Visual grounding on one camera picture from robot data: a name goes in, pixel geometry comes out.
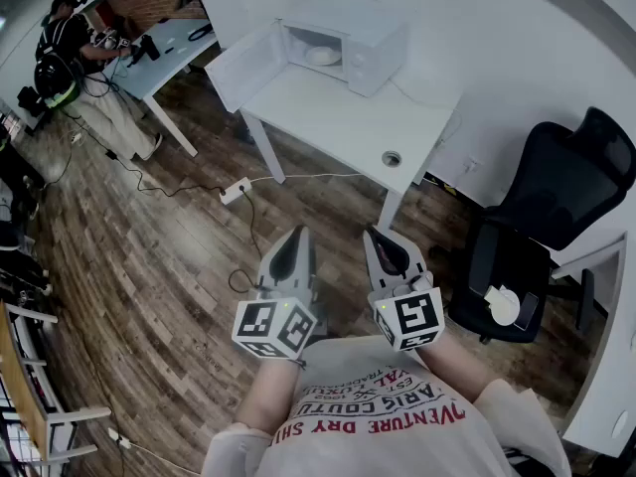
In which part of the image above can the person's right forearm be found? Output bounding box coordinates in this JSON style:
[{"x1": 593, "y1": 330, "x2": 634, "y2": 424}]
[{"x1": 414, "y1": 329, "x2": 503, "y2": 402}]

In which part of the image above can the black floor cable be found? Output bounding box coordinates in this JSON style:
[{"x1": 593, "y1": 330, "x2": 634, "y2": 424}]
[{"x1": 59, "y1": 111, "x2": 264, "y2": 292}]

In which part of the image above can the white desk with cable hole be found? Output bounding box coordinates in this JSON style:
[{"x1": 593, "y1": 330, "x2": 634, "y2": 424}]
[{"x1": 238, "y1": 62, "x2": 456, "y2": 233}]

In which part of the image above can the person's white printed shirt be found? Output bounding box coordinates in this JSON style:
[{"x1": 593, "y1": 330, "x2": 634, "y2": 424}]
[{"x1": 201, "y1": 335, "x2": 572, "y2": 477}]

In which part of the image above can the person's left forearm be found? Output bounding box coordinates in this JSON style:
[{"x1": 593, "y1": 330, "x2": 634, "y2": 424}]
[{"x1": 237, "y1": 358, "x2": 305, "y2": 436}]

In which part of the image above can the white power strip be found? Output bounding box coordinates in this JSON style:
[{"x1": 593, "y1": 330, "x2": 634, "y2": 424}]
[{"x1": 219, "y1": 177, "x2": 253, "y2": 206}]

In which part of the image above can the long white table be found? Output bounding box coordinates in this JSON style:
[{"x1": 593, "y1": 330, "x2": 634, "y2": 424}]
[{"x1": 106, "y1": 17, "x2": 220, "y2": 158}]

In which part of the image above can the white microwave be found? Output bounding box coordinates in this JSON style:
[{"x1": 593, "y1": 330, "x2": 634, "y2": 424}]
[{"x1": 204, "y1": 17, "x2": 409, "y2": 114}]

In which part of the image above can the white side desk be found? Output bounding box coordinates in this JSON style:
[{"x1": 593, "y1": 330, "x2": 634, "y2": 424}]
[{"x1": 549, "y1": 231, "x2": 636, "y2": 459}]

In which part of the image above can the wooden rack with white frame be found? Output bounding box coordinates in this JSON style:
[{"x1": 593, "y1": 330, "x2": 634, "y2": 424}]
[{"x1": 0, "y1": 299, "x2": 113, "y2": 467}]

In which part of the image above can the black phone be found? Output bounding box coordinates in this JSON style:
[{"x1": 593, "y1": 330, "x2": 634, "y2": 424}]
[{"x1": 512, "y1": 292, "x2": 541, "y2": 332}]

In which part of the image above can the black office chair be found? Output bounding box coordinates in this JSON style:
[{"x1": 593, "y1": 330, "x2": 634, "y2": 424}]
[{"x1": 448, "y1": 106, "x2": 636, "y2": 346}]

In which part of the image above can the white round device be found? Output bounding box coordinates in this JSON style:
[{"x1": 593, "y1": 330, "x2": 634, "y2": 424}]
[{"x1": 483, "y1": 284, "x2": 522, "y2": 326}]

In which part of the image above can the white power cable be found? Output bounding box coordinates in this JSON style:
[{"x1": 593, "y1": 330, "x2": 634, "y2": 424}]
[{"x1": 249, "y1": 170, "x2": 365, "y2": 184}]

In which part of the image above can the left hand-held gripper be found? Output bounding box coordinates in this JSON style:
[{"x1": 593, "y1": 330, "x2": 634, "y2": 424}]
[{"x1": 232, "y1": 225, "x2": 320, "y2": 362}]

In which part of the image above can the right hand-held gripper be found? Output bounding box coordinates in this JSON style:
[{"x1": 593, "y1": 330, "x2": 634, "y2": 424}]
[{"x1": 362, "y1": 225, "x2": 445, "y2": 353}]

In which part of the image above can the black tool on table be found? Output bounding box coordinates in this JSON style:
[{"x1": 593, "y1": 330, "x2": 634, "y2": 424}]
[{"x1": 127, "y1": 35, "x2": 162, "y2": 68}]

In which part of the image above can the white plate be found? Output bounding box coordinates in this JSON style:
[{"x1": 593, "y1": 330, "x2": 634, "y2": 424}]
[{"x1": 305, "y1": 45, "x2": 343, "y2": 68}]

